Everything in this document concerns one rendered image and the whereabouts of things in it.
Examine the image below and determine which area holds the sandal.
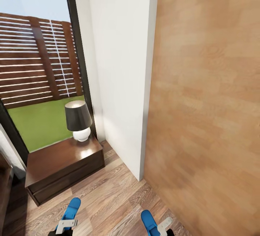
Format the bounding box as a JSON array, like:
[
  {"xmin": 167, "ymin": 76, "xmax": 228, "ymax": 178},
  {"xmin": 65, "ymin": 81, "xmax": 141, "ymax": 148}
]
[
  {"xmin": 61, "ymin": 197, "xmax": 81, "ymax": 230},
  {"xmin": 141, "ymin": 210, "xmax": 160, "ymax": 236}
]

